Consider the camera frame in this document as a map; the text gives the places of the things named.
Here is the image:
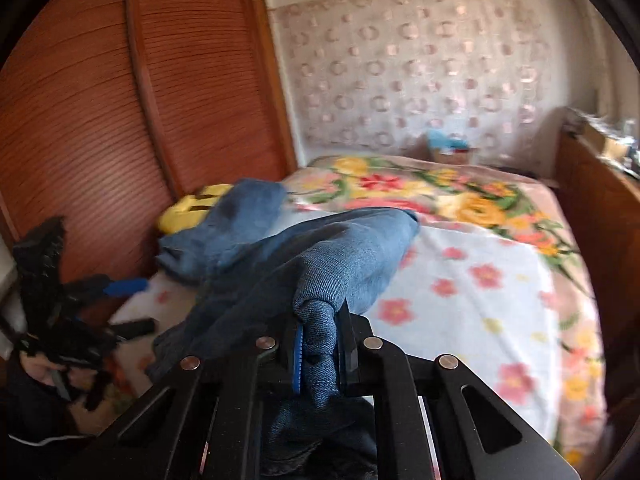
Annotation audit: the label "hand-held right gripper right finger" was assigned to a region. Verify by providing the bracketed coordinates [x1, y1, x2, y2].
[336, 298, 581, 480]

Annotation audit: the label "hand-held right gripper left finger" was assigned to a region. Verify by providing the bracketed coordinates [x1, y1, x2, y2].
[60, 312, 306, 480]

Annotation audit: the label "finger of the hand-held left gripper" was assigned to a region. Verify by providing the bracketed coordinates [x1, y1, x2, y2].
[106, 318, 156, 342]
[64, 276, 150, 302]

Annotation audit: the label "blue denim pants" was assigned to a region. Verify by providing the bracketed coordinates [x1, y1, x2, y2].
[147, 177, 421, 480]

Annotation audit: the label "person's left forearm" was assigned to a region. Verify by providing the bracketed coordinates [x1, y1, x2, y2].
[0, 360, 109, 480]

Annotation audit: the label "person's left hand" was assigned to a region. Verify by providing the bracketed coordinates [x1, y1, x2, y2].
[22, 352, 74, 392]

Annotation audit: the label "yellow garment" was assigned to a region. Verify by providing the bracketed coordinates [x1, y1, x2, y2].
[158, 183, 236, 235]

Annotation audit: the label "white small-flower bed sheet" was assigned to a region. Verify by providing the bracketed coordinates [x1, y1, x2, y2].
[107, 220, 567, 448]

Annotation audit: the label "wooden slatted wardrobe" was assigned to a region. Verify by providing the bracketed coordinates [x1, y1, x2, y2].
[0, 0, 299, 283]

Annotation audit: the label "large-flower pink blanket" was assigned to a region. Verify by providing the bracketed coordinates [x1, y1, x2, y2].
[290, 154, 609, 467]

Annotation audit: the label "cardboard box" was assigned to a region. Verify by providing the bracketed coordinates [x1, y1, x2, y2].
[432, 145, 474, 165]

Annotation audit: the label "light blue cloth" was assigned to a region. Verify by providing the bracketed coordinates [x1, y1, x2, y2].
[427, 129, 469, 151]

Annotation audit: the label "wooden bed board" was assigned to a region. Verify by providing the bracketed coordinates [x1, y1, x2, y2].
[554, 129, 640, 413]

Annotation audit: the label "circle-patterned pink curtain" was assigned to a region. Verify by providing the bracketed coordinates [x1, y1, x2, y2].
[272, 0, 592, 167]

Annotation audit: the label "cluttered small items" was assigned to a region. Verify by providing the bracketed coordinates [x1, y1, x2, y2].
[564, 105, 640, 177]

